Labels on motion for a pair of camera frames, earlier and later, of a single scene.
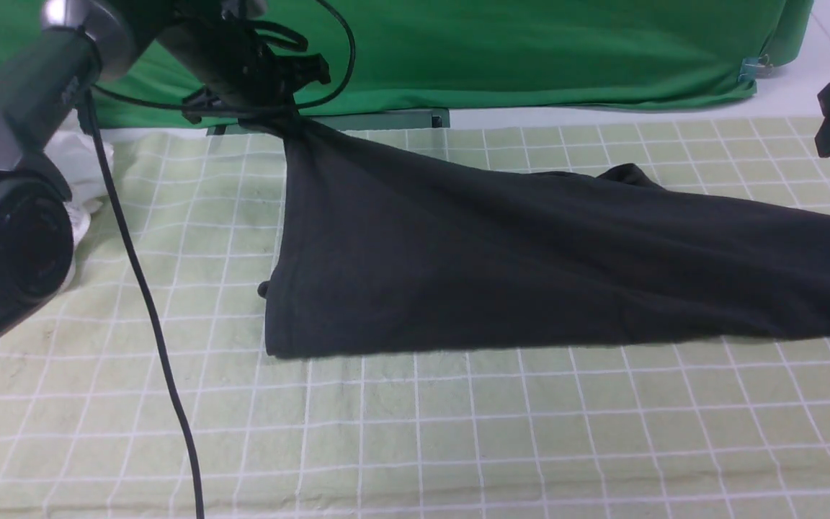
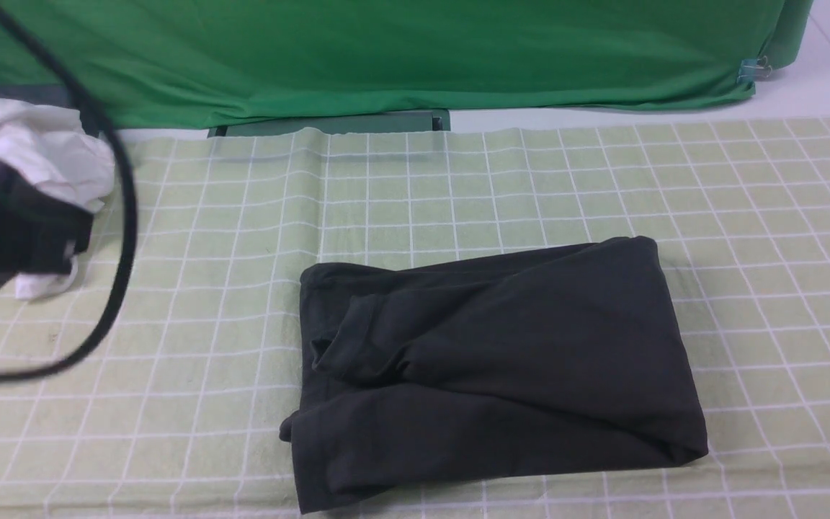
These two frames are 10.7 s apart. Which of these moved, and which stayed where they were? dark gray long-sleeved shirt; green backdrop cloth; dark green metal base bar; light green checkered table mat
Moved: dark gray long-sleeved shirt
Stayed: green backdrop cloth; light green checkered table mat; dark green metal base bar
